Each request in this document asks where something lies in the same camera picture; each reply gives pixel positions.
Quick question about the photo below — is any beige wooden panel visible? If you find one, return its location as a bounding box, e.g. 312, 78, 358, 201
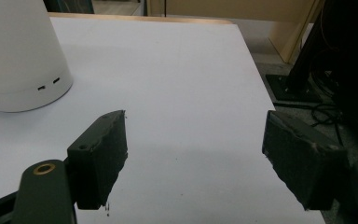
145, 0, 324, 63

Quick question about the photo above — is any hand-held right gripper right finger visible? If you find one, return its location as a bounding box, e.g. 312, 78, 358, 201
262, 110, 351, 211

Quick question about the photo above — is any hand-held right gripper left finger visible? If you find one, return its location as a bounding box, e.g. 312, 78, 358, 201
66, 109, 129, 210

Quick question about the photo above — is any black cable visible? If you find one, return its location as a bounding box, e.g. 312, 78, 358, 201
310, 103, 346, 147

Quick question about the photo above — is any black metal stand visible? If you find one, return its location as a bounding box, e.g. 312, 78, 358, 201
265, 0, 349, 104

